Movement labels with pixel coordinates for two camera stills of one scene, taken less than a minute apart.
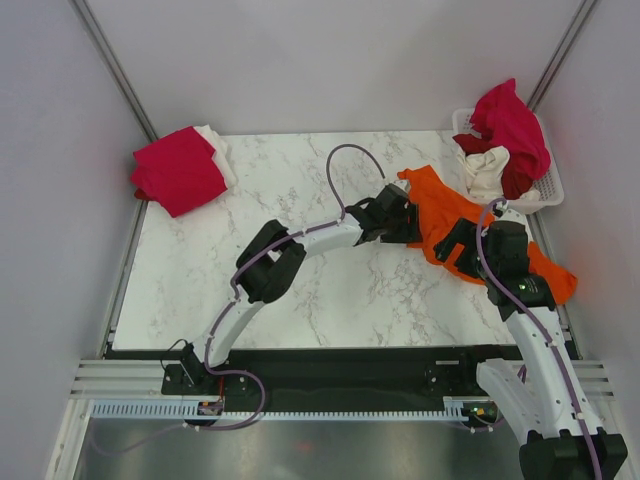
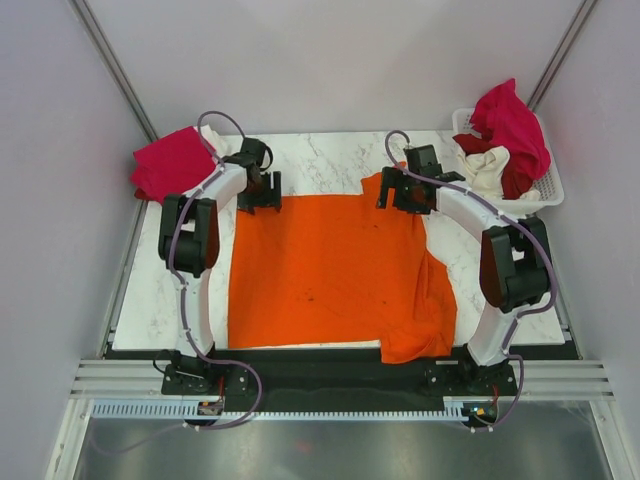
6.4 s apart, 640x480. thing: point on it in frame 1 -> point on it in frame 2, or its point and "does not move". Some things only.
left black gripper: x=408 y=232 -> x=271 y=198
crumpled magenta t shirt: x=503 y=117 does not move
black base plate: x=334 y=379 does not move
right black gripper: x=462 y=232 -> x=395 y=178
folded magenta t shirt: x=177 y=172 does not move
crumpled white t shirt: x=484 y=171 does not move
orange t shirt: x=443 y=209 -> x=339 y=269
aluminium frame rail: x=120 y=378 does not move
